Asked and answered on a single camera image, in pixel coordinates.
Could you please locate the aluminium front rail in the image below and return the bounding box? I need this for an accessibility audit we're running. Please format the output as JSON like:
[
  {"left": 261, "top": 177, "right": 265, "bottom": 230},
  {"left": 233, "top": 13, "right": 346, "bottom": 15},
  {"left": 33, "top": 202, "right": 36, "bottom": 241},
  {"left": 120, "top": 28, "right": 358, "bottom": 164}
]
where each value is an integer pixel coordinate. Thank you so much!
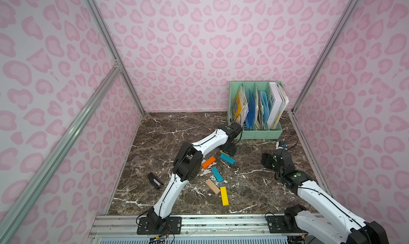
[{"left": 86, "top": 213, "right": 320, "bottom": 244}]

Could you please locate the small black box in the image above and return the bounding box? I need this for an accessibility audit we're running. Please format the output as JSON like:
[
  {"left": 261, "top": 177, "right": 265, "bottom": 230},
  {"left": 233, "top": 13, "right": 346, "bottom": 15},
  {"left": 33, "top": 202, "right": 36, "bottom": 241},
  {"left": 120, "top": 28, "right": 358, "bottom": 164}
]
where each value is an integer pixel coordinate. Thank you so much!
[{"left": 148, "top": 172, "right": 164, "bottom": 190}]

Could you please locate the white thick book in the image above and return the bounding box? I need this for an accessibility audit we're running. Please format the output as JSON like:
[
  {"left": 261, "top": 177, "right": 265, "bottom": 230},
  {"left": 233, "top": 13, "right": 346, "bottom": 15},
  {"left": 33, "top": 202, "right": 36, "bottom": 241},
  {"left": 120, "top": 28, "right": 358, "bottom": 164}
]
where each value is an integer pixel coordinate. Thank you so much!
[{"left": 267, "top": 82, "right": 283, "bottom": 130}]

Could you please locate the mint green file organizer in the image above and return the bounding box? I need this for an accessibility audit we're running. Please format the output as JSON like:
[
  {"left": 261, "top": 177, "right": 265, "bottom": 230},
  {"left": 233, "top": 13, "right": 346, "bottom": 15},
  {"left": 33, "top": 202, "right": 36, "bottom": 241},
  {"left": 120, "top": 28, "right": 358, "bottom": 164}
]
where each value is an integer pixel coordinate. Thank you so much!
[{"left": 228, "top": 81, "right": 283, "bottom": 140}]

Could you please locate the thin booklets right compartment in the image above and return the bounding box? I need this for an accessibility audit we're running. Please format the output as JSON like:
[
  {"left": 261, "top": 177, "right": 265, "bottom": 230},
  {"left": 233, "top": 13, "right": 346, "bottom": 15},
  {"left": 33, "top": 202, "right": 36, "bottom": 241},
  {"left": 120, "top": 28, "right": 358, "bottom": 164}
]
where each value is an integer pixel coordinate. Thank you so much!
[{"left": 271, "top": 83, "right": 289, "bottom": 130}]

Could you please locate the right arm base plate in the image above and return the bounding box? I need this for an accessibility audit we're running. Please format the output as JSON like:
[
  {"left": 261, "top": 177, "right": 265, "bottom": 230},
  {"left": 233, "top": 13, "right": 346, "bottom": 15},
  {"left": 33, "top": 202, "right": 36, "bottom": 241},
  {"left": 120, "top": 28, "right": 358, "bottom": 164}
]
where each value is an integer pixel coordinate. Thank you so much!
[{"left": 265, "top": 214, "right": 299, "bottom": 233}]

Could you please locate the stack of magazines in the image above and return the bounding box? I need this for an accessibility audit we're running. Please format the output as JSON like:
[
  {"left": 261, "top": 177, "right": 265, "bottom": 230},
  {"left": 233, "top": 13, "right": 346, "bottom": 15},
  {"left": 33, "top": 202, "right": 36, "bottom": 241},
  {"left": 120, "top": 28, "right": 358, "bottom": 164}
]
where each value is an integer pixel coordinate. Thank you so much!
[{"left": 255, "top": 87, "right": 264, "bottom": 131}]

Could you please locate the orange building block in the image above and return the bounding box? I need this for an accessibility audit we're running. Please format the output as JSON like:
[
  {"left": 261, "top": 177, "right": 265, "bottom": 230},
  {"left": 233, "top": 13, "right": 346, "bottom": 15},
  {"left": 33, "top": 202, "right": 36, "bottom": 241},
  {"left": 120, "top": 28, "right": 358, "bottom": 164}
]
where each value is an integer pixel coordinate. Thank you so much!
[{"left": 201, "top": 157, "right": 216, "bottom": 169}]

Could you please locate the yellow building block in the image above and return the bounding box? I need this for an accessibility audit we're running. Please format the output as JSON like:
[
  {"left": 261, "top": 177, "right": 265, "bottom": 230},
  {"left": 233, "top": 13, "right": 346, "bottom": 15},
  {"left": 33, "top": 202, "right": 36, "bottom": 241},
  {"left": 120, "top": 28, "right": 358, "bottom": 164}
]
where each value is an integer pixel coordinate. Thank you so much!
[{"left": 220, "top": 186, "right": 229, "bottom": 206}]

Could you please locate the teal building block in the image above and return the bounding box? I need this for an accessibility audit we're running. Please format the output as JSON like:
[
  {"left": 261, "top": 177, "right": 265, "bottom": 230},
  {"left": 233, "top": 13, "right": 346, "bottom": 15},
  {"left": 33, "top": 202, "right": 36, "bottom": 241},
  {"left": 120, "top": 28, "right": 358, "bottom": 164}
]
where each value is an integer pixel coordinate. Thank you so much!
[
  {"left": 220, "top": 153, "right": 235, "bottom": 165},
  {"left": 211, "top": 167, "right": 224, "bottom": 182}
]

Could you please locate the blue plastic folder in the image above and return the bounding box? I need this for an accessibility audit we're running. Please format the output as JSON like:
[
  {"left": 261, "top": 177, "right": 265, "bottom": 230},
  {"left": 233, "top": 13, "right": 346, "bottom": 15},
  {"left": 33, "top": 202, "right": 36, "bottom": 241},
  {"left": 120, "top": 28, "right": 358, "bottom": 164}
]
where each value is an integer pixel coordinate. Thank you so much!
[{"left": 246, "top": 90, "right": 256, "bottom": 129}]

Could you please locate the light blue translucent folder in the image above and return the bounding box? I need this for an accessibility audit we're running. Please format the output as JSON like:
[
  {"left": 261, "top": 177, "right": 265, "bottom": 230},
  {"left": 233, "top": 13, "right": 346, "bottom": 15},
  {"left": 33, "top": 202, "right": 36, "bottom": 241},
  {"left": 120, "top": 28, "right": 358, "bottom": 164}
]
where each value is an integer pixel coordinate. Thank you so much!
[{"left": 260, "top": 91, "right": 270, "bottom": 125}]

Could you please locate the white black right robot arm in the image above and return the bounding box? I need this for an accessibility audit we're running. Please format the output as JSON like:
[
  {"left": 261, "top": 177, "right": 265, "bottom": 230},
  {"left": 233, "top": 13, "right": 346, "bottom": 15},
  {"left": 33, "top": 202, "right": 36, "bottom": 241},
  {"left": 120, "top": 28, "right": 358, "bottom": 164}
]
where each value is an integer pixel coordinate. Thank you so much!
[{"left": 261, "top": 148, "right": 389, "bottom": 244}]

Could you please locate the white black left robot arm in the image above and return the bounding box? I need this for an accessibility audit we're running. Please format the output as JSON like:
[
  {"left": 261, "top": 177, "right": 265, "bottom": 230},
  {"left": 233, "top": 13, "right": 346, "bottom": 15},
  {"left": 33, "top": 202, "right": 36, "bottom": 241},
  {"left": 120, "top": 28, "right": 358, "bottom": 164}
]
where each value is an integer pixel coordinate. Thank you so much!
[{"left": 147, "top": 123, "right": 243, "bottom": 229}]

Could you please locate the natural wood building block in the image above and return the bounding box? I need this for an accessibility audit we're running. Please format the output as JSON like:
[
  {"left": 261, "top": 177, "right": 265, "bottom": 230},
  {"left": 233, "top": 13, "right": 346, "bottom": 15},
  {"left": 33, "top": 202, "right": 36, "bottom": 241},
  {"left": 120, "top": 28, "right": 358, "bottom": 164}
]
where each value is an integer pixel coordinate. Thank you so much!
[{"left": 205, "top": 179, "right": 220, "bottom": 195}]

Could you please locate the white printed paper document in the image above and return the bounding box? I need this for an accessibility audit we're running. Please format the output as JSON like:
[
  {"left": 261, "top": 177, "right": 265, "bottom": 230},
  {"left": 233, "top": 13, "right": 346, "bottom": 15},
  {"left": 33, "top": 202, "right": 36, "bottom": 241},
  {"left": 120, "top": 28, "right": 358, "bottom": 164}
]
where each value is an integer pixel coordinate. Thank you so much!
[{"left": 231, "top": 83, "right": 249, "bottom": 127}]

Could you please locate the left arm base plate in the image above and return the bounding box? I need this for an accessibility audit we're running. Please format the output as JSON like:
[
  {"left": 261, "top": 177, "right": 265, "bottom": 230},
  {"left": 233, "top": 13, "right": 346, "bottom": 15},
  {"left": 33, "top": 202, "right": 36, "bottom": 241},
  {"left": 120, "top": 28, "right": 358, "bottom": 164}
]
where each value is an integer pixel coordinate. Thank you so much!
[{"left": 137, "top": 216, "right": 182, "bottom": 235}]

